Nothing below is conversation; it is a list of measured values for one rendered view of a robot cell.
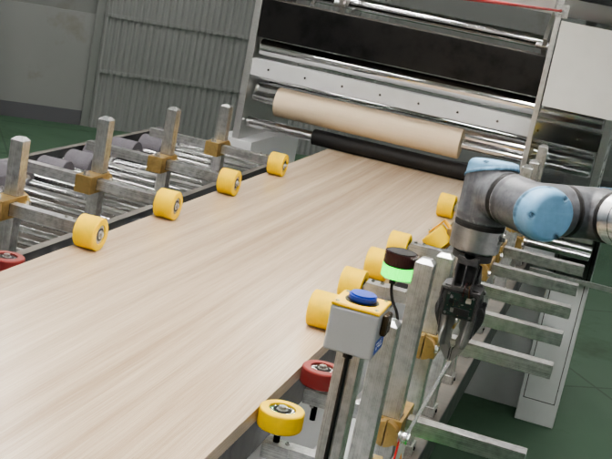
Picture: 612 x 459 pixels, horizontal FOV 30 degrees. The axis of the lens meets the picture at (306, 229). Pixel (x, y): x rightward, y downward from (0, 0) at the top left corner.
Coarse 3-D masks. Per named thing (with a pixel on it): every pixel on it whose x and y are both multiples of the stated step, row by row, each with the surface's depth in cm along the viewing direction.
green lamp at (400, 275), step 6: (384, 264) 207; (384, 270) 207; (390, 270) 206; (396, 270) 206; (402, 270) 206; (408, 270) 206; (384, 276) 207; (390, 276) 206; (396, 276) 206; (402, 276) 206; (408, 276) 206
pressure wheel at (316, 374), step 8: (312, 360) 223; (304, 368) 219; (312, 368) 219; (320, 368) 220; (328, 368) 222; (304, 376) 219; (312, 376) 217; (320, 376) 217; (328, 376) 217; (304, 384) 219; (312, 384) 217; (320, 384) 217; (328, 384) 217; (320, 392) 220; (312, 408) 222; (312, 416) 222
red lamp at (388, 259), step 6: (390, 252) 206; (384, 258) 207; (390, 258) 206; (396, 258) 205; (402, 258) 205; (408, 258) 205; (414, 258) 206; (390, 264) 206; (396, 264) 205; (402, 264) 205; (408, 264) 206
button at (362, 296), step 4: (352, 292) 157; (356, 292) 157; (360, 292) 157; (364, 292) 158; (368, 292) 158; (372, 292) 159; (352, 296) 156; (356, 296) 156; (360, 296) 156; (364, 296) 156; (368, 296) 156; (372, 296) 157; (376, 296) 158; (352, 300) 157; (356, 300) 156; (360, 300) 156; (364, 300) 156; (368, 300) 156; (372, 300) 156; (376, 300) 157
